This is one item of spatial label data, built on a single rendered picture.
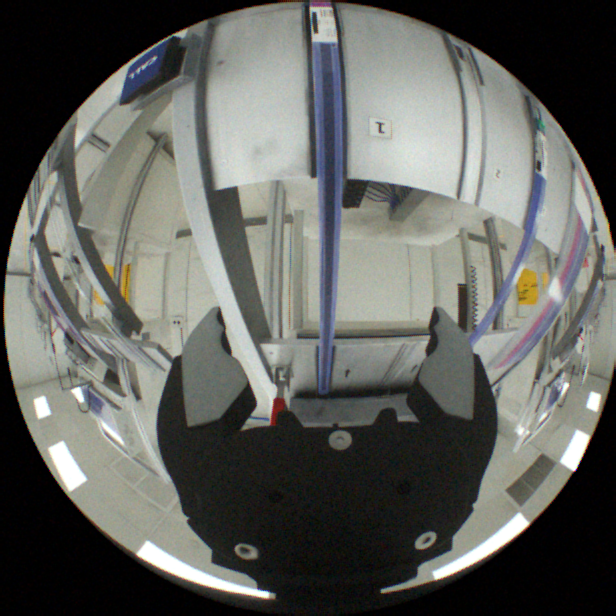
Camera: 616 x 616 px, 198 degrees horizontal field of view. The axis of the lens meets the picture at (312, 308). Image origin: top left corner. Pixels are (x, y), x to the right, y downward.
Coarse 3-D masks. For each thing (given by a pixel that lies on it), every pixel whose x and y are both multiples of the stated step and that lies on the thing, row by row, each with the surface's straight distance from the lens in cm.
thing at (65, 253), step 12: (48, 156) 29; (48, 168) 29; (48, 180) 28; (48, 192) 27; (48, 204) 27; (60, 228) 26; (60, 240) 26; (60, 252) 27; (72, 264) 26; (72, 276) 27; (84, 288) 27; (96, 300) 28; (96, 312) 28; (108, 324) 29; (120, 336) 30; (132, 348) 31; (144, 360) 33; (156, 372) 35
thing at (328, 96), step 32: (320, 64) 14; (320, 96) 13; (320, 128) 12; (320, 160) 12; (320, 192) 13; (320, 224) 13; (320, 256) 14; (320, 288) 16; (320, 320) 19; (320, 352) 23; (320, 384) 32
